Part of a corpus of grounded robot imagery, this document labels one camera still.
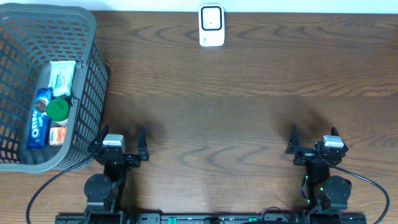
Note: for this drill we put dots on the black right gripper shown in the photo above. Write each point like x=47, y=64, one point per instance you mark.
x=306, y=154

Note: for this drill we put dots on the pale green wet wipes pack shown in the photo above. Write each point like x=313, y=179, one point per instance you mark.
x=61, y=77

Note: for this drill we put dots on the small orange snack packet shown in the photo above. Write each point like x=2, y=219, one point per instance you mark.
x=57, y=136

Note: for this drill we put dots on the grey plastic shopping basket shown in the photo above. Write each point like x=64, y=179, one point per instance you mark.
x=32, y=37

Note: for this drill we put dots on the green lidded white jar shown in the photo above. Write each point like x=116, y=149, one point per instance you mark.
x=58, y=111

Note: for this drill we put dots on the blue Oreo cookie pack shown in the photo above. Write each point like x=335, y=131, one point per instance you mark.
x=40, y=121

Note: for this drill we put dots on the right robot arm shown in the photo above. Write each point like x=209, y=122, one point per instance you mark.
x=327, y=195

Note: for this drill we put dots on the white barcode scanner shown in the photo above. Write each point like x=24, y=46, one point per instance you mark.
x=211, y=25

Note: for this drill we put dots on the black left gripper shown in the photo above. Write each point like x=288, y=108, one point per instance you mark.
x=142, y=153

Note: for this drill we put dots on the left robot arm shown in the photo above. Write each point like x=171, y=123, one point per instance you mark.
x=104, y=191

